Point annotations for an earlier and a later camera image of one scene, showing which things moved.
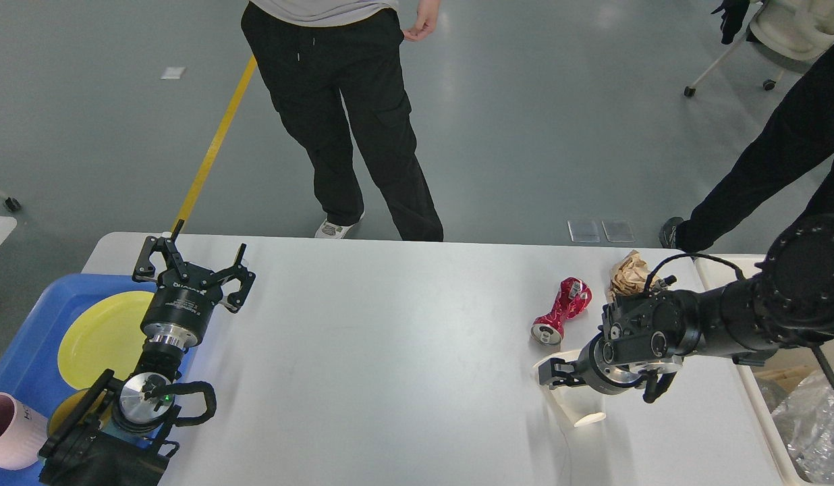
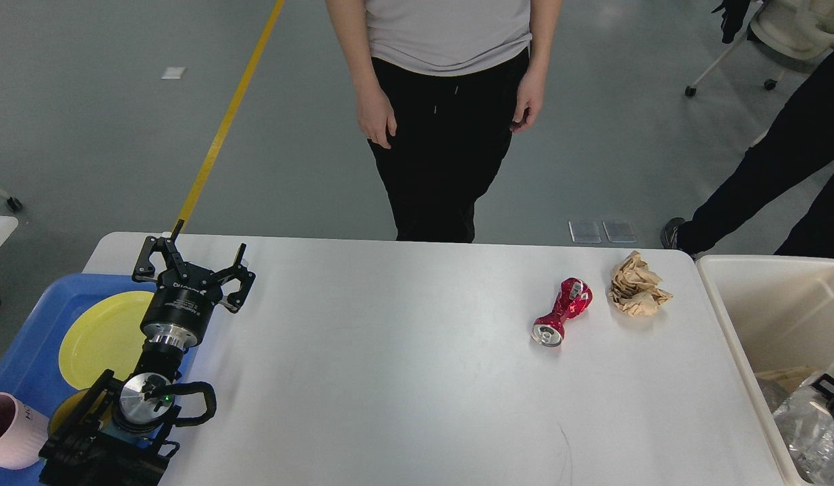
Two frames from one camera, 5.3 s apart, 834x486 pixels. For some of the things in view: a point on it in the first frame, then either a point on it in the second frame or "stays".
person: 312,55 -> 440,85
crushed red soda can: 573,298 stays
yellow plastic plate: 108,336 stays
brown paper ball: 629,276 stays
